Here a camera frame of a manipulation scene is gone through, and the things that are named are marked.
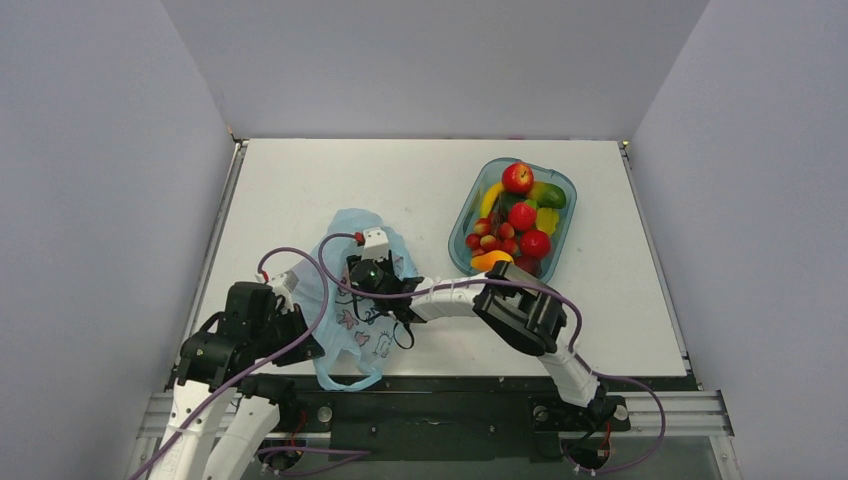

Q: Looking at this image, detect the fake cherry bunch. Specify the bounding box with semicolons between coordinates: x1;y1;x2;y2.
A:
465;218;520;257

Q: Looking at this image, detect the dark red fake fruit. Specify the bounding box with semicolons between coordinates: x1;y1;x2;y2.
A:
514;256;541;278

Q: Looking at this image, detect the green orange fake mango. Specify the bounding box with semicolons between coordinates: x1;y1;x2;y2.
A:
526;181;568;210

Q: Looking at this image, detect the red fake apple from bag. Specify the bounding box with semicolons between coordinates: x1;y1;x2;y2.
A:
501;161;535;195

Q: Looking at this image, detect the orange yellow fake fruit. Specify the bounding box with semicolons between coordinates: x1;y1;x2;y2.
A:
470;250;514;272

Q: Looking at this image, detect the red fake strawberry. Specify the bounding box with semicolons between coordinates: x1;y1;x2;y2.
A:
507;202;537;232

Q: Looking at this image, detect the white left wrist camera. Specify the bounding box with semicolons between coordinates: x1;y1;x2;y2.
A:
267;271;299;313

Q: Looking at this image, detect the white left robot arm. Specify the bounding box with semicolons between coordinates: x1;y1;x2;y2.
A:
133;275;324;479

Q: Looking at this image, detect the light blue plastic bag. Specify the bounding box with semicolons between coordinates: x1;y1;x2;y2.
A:
289;208;419;392

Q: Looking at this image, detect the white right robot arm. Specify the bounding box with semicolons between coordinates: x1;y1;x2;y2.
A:
347;255;604;427

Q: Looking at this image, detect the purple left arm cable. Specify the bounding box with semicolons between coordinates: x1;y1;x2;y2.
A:
129;246;331;480

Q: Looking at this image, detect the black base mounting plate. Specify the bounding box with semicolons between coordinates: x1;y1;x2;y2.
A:
165;374;697;464

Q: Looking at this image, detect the yellow fake starfruit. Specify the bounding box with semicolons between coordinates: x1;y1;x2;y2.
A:
535;208;560;236

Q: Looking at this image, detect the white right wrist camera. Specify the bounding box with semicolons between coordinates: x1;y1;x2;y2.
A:
361;227;390;262

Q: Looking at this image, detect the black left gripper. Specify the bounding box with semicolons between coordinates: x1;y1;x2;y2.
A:
252;302;325;365

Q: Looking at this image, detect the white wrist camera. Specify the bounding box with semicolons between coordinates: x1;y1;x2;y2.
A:
267;271;299;313
361;227;390;262

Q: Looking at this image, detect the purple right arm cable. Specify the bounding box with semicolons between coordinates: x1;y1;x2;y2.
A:
317;232;667;475

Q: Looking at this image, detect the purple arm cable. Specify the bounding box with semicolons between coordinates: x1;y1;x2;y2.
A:
129;246;331;480
317;232;667;475

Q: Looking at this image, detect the yellow fake banana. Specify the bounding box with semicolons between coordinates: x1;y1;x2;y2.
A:
479;182;505;218

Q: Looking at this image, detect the teal plastic fruit tray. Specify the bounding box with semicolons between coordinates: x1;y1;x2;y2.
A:
448;157;577;281

